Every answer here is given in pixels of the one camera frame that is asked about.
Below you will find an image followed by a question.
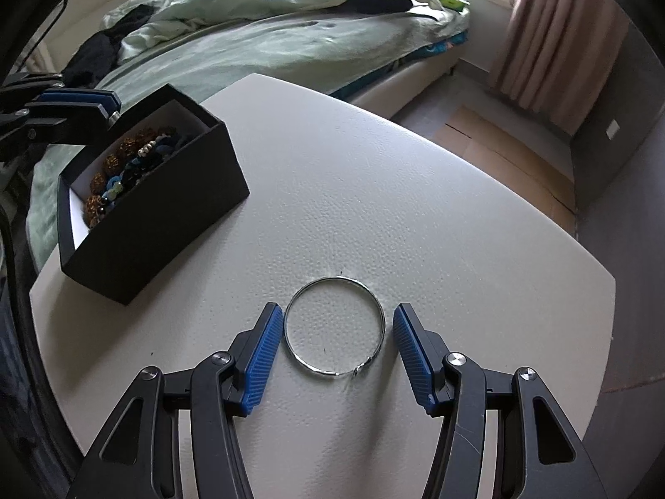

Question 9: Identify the silver bangle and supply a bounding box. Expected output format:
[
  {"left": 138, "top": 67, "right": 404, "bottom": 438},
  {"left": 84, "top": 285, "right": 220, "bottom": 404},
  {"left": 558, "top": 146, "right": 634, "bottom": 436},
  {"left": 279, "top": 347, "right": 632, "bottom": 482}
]
[{"left": 283, "top": 277, "right": 388, "bottom": 378}]

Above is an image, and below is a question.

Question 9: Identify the pink curtain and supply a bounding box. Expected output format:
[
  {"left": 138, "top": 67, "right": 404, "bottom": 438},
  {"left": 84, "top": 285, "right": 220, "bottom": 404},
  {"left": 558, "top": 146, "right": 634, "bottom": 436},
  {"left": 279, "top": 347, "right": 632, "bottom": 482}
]
[{"left": 485, "top": 0, "right": 633, "bottom": 137}]

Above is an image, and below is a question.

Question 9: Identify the blue bead bracelet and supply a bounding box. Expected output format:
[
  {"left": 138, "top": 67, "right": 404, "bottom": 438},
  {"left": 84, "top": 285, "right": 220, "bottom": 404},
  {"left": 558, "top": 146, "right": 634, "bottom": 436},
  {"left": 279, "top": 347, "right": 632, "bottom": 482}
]
[{"left": 122, "top": 134, "right": 199, "bottom": 189}]

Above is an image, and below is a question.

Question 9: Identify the person's dark clothing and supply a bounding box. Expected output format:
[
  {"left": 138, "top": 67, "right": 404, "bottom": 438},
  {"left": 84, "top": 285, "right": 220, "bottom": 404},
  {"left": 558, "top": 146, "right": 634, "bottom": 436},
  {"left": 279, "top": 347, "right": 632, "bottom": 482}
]
[{"left": 0, "top": 270, "right": 86, "bottom": 499}]

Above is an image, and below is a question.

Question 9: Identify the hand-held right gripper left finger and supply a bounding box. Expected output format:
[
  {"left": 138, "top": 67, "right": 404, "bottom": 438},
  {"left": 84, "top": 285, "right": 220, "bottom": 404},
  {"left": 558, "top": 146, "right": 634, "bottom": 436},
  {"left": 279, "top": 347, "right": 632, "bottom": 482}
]
[{"left": 66, "top": 302, "right": 284, "bottom": 499}]

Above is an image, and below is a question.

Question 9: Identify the black cloth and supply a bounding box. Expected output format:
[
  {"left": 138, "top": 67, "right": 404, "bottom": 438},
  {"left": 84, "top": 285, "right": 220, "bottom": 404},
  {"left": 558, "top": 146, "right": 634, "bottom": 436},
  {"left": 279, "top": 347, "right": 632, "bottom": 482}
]
[{"left": 339, "top": 0, "right": 415, "bottom": 15}]

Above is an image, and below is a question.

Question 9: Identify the brown bead bracelet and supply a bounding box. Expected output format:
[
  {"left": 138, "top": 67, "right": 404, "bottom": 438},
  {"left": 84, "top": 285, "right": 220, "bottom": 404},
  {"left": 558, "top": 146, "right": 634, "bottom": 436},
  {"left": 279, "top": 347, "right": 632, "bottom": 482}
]
[{"left": 83, "top": 134, "right": 157, "bottom": 230}]

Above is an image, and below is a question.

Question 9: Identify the black clothing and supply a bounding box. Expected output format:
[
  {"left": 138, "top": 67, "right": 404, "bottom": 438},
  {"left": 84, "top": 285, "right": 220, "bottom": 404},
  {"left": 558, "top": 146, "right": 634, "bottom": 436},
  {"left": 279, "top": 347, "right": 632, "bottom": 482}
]
[{"left": 63, "top": 4, "right": 158, "bottom": 90}]

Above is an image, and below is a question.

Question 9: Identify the light green bead bracelet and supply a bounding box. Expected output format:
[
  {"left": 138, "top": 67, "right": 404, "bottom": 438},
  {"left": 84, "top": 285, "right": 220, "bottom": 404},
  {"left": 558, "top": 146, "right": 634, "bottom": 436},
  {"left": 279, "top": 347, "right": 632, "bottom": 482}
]
[{"left": 100, "top": 175, "right": 130, "bottom": 203}]

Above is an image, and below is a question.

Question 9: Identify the bed with green sheet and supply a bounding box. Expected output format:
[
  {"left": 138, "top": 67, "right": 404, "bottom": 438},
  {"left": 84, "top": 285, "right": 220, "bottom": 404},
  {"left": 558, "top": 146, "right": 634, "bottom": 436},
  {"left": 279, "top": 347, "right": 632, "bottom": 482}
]
[{"left": 26, "top": 0, "right": 475, "bottom": 272}]

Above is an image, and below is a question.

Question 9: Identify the flat cardboard sheet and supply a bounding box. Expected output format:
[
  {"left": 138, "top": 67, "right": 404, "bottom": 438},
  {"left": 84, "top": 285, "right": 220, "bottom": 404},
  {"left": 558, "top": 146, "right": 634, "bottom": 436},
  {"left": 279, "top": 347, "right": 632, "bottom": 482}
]
[{"left": 430, "top": 104, "right": 579, "bottom": 230}]

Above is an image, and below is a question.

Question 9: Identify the black jewelry box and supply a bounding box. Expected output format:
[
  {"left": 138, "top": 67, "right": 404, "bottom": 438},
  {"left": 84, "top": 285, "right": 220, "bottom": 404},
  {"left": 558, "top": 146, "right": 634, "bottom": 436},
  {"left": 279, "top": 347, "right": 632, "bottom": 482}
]
[{"left": 56, "top": 83, "right": 250, "bottom": 306}]

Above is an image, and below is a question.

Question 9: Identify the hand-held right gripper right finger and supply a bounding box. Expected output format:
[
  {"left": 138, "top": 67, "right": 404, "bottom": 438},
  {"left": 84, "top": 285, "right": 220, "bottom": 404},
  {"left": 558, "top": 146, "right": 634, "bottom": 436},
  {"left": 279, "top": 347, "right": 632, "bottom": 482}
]
[{"left": 393, "top": 304, "right": 608, "bottom": 499}]

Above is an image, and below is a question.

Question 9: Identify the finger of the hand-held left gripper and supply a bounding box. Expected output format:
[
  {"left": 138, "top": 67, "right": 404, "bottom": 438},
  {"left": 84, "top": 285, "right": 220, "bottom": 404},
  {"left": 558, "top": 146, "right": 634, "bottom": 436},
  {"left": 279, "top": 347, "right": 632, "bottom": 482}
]
[
  {"left": 0, "top": 74, "right": 122, "bottom": 111},
  {"left": 0, "top": 103, "right": 119, "bottom": 149}
]

